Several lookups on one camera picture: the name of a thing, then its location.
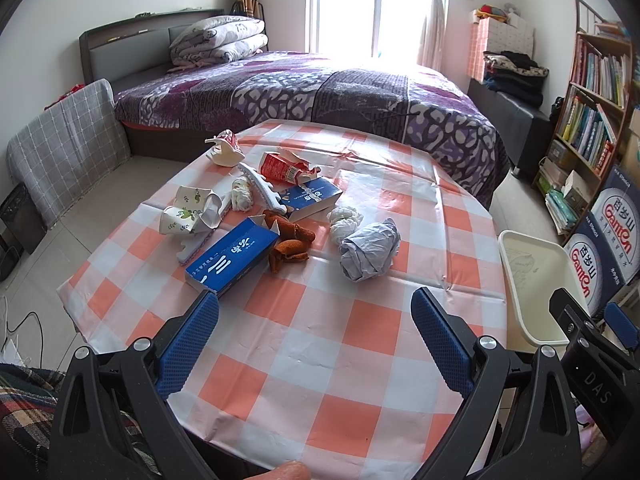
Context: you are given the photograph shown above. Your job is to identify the upper Ganten water carton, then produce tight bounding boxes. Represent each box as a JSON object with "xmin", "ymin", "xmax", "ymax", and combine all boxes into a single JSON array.
[{"xmin": 591, "ymin": 165, "xmax": 639, "ymax": 284}]

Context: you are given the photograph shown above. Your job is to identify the folded floral quilt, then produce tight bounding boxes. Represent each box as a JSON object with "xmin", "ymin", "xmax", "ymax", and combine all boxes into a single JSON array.
[{"xmin": 169, "ymin": 15, "xmax": 268, "ymax": 67}]

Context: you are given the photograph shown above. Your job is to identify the orange white checkered tablecloth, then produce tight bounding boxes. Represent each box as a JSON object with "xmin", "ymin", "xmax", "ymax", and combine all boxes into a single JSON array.
[{"xmin": 55, "ymin": 118, "xmax": 509, "ymax": 480}]

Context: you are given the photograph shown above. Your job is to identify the window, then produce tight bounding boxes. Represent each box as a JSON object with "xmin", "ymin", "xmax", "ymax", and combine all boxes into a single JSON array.
[{"xmin": 308, "ymin": 0, "xmax": 433, "ymax": 63}]

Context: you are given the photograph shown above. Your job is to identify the pile of folded clothes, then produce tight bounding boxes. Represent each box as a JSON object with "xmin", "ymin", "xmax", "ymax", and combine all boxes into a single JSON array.
[{"xmin": 483, "ymin": 51, "xmax": 549, "ymax": 110}]

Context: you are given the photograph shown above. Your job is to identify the red crushed milk carton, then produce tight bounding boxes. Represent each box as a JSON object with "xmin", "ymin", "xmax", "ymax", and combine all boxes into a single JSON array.
[{"xmin": 258, "ymin": 150, "xmax": 321, "ymax": 185}]

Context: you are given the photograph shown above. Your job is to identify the pink checkered storage box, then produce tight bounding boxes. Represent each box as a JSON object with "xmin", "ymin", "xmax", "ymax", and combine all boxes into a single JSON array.
[{"xmin": 468, "ymin": 10, "xmax": 535, "ymax": 82}]

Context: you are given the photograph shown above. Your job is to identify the crushed red white paper cup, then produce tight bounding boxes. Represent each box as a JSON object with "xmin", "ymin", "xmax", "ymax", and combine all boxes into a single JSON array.
[{"xmin": 204, "ymin": 129, "xmax": 245, "ymax": 168}]

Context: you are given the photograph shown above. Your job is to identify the plaid clothing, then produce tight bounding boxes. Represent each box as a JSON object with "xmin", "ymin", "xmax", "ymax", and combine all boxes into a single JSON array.
[{"xmin": 1, "ymin": 364, "xmax": 160, "ymax": 479}]

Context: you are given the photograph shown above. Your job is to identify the orange brown peel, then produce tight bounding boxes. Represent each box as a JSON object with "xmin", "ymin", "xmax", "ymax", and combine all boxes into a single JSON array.
[{"xmin": 262, "ymin": 209, "xmax": 316, "ymax": 274}]

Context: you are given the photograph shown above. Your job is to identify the long blue tissue box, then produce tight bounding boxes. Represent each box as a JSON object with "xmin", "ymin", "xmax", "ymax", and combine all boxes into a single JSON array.
[{"xmin": 186, "ymin": 216, "xmax": 280, "ymax": 297}]

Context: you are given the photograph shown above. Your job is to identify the white printed tissue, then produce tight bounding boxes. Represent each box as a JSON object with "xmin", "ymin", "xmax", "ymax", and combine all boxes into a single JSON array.
[{"xmin": 230, "ymin": 177, "xmax": 254, "ymax": 212}]

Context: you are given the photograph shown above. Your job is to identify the ganten water carton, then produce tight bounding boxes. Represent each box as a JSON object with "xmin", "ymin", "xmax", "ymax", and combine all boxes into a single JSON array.
[
  {"xmin": 564, "ymin": 212, "xmax": 625, "ymax": 320},
  {"xmin": 591, "ymin": 165, "xmax": 639, "ymax": 284}
]

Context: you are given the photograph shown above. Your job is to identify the black floor cable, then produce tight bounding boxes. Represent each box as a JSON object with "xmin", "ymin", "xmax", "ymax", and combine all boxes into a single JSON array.
[{"xmin": 0, "ymin": 294, "xmax": 47, "ymax": 366}]

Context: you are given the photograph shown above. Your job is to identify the wooden bookshelf with books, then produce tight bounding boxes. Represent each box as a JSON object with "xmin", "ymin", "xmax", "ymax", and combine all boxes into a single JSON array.
[{"xmin": 534, "ymin": 0, "xmax": 639, "ymax": 244}]

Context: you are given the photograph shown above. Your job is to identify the white plastic trash bin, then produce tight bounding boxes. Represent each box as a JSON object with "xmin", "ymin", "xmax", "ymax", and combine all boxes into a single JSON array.
[{"xmin": 498, "ymin": 230, "xmax": 586, "ymax": 352}]

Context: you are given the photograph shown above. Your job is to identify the bed with purple blanket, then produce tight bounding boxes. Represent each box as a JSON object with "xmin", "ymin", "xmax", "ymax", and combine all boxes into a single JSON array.
[{"xmin": 115, "ymin": 51, "xmax": 510, "ymax": 207}]

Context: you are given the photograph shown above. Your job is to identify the black small bin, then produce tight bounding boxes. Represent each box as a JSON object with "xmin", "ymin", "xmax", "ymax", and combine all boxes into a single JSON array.
[{"xmin": 1, "ymin": 183, "xmax": 47, "ymax": 281}]

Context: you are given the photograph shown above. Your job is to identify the crushed floral paper cup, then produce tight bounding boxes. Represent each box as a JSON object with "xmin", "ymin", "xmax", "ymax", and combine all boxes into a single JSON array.
[{"xmin": 158, "ymin": 186, "xmax": 222, "ymax": 235}]

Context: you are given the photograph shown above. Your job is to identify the operator thumb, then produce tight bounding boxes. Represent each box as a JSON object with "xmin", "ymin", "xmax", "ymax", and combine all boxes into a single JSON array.
[{"xmin": 246, "ymin": 460, "xmax": 311, "ymax": 480}]

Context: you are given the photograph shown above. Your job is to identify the dark bed headboard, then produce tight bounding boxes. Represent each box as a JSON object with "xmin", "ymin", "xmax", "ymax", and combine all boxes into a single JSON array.
[{"xmin": 78, "ymin": 9, "xmax": 224, "ymax": 87}]

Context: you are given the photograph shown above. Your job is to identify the lower Ganten water carton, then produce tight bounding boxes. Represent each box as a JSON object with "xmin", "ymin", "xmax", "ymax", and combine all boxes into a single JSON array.
[{"xmin": 564, "ymin": 212, "xmax": 625, "ymax": 320}]

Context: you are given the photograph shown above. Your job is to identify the blue biscuit box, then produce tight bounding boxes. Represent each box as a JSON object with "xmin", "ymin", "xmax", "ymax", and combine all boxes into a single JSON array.
[{"xmin": 280, "ymin": 177, "xmax": 343, "ymax": 222}]

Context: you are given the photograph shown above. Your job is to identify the black storage bench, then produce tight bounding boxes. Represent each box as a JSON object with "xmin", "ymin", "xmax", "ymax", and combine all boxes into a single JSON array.
[{"xmin": 468, "ymin": 79, "xmax": 553, "ymax": 182}]

